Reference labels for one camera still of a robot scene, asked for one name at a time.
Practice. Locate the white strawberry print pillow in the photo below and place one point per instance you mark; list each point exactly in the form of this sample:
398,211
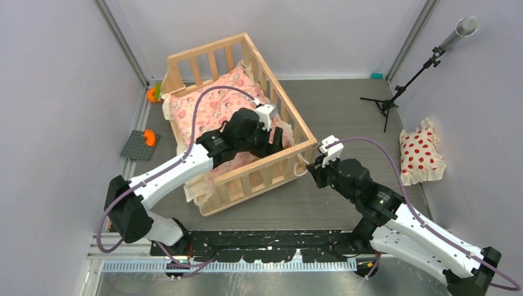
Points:
419,160

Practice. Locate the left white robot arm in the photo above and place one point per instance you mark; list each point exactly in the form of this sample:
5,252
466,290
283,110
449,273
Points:
128,202

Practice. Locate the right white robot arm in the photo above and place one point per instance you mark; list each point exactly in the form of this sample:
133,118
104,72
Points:
389,226

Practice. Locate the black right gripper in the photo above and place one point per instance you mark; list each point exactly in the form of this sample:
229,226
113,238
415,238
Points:
317,171

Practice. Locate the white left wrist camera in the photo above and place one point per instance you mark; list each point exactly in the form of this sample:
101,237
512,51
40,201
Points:
265,113

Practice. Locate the small teal block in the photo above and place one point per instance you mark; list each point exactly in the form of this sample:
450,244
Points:
377,76

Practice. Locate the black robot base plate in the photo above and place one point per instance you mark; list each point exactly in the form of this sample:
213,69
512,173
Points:
277,246

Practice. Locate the orange arch toy block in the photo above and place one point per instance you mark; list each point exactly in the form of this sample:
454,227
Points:
150,138

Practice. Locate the wooden slatted pet bed frame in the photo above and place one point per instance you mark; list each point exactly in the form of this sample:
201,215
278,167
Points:
234,60

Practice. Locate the orange and green toy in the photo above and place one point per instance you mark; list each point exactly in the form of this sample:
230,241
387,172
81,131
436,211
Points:
154,94

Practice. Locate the microphone on black stand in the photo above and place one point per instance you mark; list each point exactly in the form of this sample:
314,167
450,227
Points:
465,27

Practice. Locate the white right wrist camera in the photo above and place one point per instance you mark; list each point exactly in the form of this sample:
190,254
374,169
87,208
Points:
330,149

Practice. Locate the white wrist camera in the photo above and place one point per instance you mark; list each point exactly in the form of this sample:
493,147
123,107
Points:
330,149
265,113

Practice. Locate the pink unicorn print cushion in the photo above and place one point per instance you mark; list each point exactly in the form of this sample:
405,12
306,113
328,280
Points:
216,107

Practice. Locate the grey building block plate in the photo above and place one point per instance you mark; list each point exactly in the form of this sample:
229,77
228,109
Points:
135,147

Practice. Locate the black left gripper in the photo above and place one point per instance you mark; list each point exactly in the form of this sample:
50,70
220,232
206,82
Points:
267,148

